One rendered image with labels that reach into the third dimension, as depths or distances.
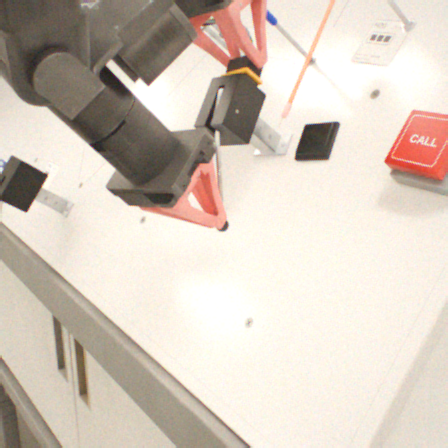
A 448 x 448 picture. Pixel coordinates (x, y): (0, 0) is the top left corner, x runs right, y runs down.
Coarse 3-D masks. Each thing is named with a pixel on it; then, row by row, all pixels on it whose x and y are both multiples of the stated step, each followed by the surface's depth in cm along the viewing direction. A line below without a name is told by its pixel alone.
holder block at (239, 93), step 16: (224, 80) 58; (240, 80) 57; (208, 96) 59; (224, 96) 57; (240, 96) 57; (256, 96) 58; (208, 112) 58; (224, 112) 56; (240, 112) 57; (256, 112) 59; (208, 128) 58; (224, 128) 56; (240, 128) 57; (224, 144) 60; (240, 144) 59
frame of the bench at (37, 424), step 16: (0, 368) 144; (0, 384) 151; (16, 384) 138; (0, 400) 152; (16, 400) 135; (0, 416) 154; (16, 416) 156; (32, 416) 127; (0, 432) 158; (16, 432) 158; (32, 432) 128; (48, 432) 123
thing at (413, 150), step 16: (416, 112) 48; (432, 112) 47; (416, 128) 48; (432, 128) 47; (400, 144) 48; (416, 144) 47; (432, 144) 46; (384, 160) 48; (400, 160) 47; (416, 160) 46; (432, 160) 45; (432, 176) 45
